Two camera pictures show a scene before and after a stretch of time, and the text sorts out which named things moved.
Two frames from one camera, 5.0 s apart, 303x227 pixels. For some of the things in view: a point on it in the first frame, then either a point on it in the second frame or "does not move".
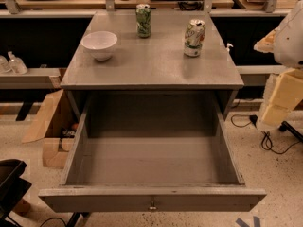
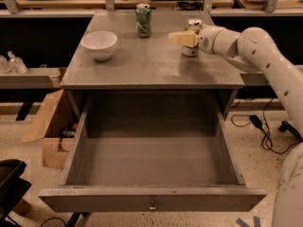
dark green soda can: (143, 15) does not move
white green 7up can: (194, 37) does not move
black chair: (13, 188) does not move
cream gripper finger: (286, 95) to (213, 39)
